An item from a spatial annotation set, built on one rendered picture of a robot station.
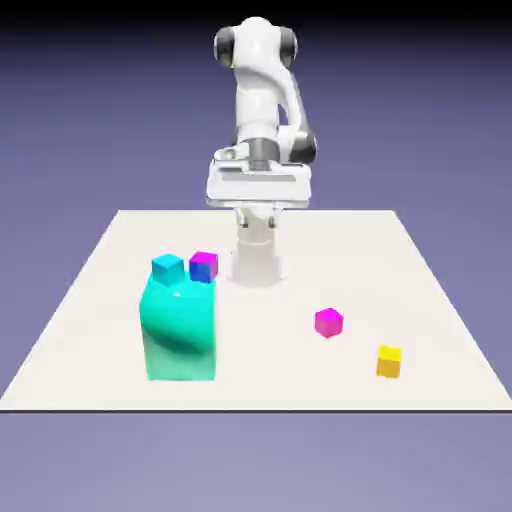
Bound small cyan cube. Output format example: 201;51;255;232
151;253;186;287

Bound small blue cube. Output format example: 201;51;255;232
188;250;220;285

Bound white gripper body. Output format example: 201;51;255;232
205;158;313;210

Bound small yellow cube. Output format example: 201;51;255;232
375;344;403;380

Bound small magenta cube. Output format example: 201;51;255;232
314;307;345;340

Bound large teal box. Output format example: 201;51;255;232
138;273;218;382

